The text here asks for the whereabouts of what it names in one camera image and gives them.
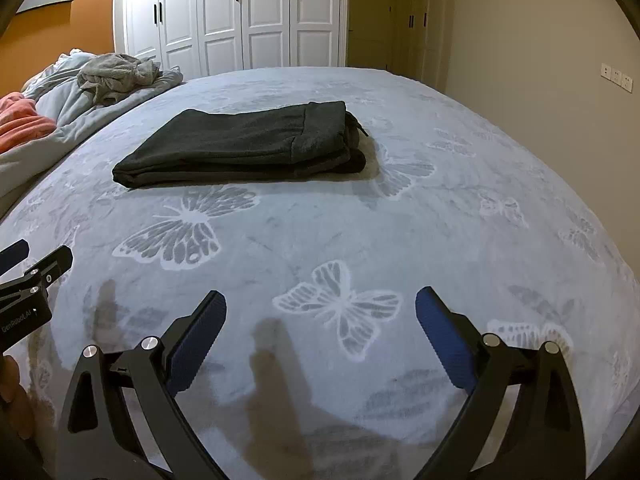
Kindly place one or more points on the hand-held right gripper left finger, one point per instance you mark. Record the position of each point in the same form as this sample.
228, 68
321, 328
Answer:
197, 345

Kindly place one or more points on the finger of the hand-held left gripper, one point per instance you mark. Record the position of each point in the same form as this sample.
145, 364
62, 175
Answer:
12, 255
52, 266

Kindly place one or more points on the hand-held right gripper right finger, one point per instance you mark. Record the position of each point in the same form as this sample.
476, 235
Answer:
447, 340

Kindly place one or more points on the dark grey pants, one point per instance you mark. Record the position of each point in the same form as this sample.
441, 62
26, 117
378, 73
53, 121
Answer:
240, 140

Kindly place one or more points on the person's left hand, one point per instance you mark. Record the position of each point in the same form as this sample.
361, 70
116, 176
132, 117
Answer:
12, 400

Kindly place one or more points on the butterfly print blanket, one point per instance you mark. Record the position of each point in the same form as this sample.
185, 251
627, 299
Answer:
450, 235

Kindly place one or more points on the pink cloth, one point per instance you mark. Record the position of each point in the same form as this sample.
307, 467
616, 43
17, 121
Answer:
20, 125

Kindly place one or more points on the light blue duvet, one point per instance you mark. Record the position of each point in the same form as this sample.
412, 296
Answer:
65, 110

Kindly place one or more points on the crumpled grey garment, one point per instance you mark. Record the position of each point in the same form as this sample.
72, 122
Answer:
115, 75

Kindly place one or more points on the beige built-in cabinet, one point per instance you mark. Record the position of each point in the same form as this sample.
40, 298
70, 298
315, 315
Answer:
410, 10

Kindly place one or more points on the white panelled wardrobe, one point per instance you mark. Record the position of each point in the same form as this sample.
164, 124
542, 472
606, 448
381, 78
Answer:
265, 10

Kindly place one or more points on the white wall socket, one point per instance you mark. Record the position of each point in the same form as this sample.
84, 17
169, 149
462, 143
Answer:
627, 83
616, 77
606, 70

